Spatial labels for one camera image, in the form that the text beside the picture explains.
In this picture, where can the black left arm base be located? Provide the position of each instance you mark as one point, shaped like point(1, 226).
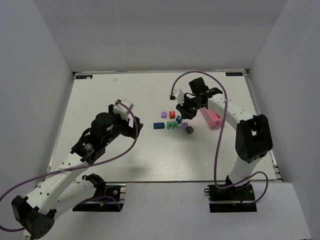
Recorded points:
point(112, 201)

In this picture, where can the dark blue printed cube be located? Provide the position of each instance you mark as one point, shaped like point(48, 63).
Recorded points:
point(179, 119)

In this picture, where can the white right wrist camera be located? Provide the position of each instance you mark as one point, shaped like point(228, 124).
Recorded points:
point(178, 95)

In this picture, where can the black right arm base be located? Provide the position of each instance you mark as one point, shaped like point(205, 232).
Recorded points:
point(231, 200)

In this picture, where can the right corner label sticker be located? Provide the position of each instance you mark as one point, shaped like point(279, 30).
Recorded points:
point(234, 74)

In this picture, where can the green hospital arch block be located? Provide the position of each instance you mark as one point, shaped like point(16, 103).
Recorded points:
point(172, 124)

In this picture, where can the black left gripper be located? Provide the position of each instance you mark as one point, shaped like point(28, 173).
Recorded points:
point(133, 127)

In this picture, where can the corner label sticker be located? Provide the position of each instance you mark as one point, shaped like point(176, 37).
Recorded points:
point(234, 74)
point(83, 77)

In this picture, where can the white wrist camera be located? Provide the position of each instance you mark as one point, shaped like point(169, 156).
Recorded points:
point(178, 95)
point(121, 107)

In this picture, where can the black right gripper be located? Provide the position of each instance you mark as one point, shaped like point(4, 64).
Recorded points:
point(186, 111)

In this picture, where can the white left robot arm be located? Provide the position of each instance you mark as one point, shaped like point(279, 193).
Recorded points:
point(38, 210)

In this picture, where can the red cube block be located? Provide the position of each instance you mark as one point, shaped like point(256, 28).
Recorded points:
point(172, 114)

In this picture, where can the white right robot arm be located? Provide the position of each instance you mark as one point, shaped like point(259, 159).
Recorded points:
point(253, 138)

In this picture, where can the dark blue rectangular block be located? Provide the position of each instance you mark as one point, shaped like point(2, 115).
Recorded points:
point(158, 125)

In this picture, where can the left corner label sticker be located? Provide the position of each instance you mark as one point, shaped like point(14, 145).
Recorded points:
point(83, 77)

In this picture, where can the grey house block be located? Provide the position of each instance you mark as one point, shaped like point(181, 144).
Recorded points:
point(189, 130)

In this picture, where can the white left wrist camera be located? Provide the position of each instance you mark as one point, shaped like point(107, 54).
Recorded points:
point(121, 107)

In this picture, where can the pink plastic box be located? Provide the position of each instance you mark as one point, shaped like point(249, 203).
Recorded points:
point(212, 119)

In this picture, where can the purple printed cube block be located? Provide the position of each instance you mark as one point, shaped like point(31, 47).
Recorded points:
point(184, 125)

